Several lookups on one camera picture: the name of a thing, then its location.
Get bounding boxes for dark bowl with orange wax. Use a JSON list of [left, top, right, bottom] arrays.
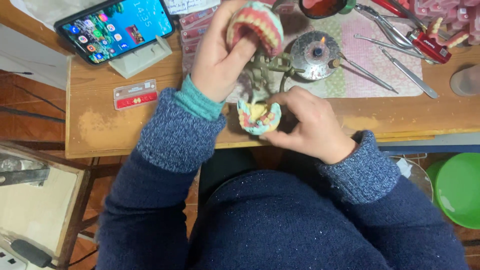
[[298, 0, 348, 20]]

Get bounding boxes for green metal dental articulator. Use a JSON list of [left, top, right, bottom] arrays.
[[243, 48, 305, 103]]

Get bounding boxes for green plastic stool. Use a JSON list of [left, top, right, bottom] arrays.
[[425, 152, 480, 230]]

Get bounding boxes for person's left hand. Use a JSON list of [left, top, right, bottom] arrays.
[[190, 0, 264, 103]]

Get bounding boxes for loose pink denture piece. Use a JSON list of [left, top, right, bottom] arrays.
[[427, 17, 470, 50]]

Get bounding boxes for round metal alcohol burner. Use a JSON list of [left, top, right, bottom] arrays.
[[289, 31, 342, 82]]

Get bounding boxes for white power strip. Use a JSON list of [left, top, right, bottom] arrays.
[[0, 247, 28, 270]]

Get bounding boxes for pastel patchwork cloth mat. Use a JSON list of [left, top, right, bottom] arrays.
[[225, 10, 424, 104]]

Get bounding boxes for row of pink teeth cards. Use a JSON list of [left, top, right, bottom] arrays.
[[178, 5, 230, 76]]

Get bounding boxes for person's dark blue sweater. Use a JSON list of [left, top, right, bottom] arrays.
[[187, 169, 398, 270]]

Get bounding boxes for pile of pink teeth strips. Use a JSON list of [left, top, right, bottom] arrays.
[[408, 0, 480, 46]]

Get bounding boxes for thin metal dental carver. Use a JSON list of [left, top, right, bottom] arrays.
[[353, 34, 426, 61]]

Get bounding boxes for person's right hand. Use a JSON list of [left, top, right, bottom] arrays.
[[259, 86, 358, 166]]

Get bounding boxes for red lighter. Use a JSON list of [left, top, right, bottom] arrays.
[[410, 31, 453, 65]]

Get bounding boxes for grey phone stand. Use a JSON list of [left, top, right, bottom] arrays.
[[108, 35, 173, 80]]

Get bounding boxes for translucent plastic cup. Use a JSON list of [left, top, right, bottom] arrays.
[[449, 64, 480, 98]]

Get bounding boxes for denture wax model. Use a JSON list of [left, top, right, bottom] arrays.
[[226, 1, 285, 58], [236, 99, 282, 136]]

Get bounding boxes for black smartphone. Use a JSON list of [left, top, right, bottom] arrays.
[[53, 0, 176, 66]]

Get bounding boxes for wooden side table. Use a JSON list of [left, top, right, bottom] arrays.
[[0, 140, 95, 269]]

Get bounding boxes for white handwritten paper note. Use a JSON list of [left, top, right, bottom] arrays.
[[163, 0, 222, 16]]

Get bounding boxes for wooden handled wax spatula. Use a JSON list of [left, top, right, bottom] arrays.
[[337, 52, 400, 95]]

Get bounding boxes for black power adapter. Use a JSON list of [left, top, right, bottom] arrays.
[[10, 238, 53, 269]]

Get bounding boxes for red handled tool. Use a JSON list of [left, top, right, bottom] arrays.
[[370, 0, 410, 19]]

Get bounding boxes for metal dental pliers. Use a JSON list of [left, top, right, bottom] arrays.
[[354, 3, 418, 50]]

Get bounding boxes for flat metal wax knife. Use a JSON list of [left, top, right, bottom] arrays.
[[379, 46, 439, 100]]

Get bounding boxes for red artificial teeth card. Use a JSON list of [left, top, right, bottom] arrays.
[[113, 79, 159, 112]]

